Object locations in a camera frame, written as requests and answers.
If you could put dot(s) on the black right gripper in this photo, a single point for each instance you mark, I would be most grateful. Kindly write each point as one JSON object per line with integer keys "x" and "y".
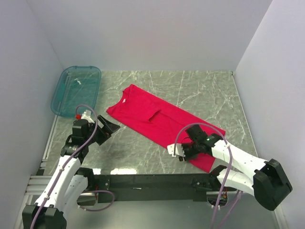
{"x": 187, "y": 156}

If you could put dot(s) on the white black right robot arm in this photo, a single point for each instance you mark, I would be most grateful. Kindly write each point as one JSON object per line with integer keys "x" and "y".
{"x": 265, "y": 180}

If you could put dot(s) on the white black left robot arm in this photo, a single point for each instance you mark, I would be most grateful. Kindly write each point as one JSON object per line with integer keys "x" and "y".
{"x": 70, "y": 179}

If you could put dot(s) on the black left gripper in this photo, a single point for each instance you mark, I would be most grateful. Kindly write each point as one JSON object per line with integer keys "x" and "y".
{"x": 106, "y": 130}

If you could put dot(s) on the teal transparent plastic bin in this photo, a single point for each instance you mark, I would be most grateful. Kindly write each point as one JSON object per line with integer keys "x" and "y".
{"x": 77, "y": 85}

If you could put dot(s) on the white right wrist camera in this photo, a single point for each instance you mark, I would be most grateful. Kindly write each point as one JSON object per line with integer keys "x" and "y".
{"x": 175, "y": 150}

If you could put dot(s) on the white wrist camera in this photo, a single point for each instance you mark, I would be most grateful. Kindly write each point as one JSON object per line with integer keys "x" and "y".
{"x": 85, "y": 115}
{"x": 175, "y": 150}

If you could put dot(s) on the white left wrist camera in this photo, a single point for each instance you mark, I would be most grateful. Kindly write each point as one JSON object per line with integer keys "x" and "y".
{"x": 85, "y": 115}

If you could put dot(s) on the aluminium frame rail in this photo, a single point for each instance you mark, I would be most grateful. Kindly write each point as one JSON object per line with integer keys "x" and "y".
{"x": 38, "y": 182}

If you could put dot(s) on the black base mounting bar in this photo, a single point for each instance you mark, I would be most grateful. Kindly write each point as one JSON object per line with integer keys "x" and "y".
{"x": 156, "y": 187}

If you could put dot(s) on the red t shirt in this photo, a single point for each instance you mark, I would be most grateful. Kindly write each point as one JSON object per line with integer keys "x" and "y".
{"x": 151, "y": 116}

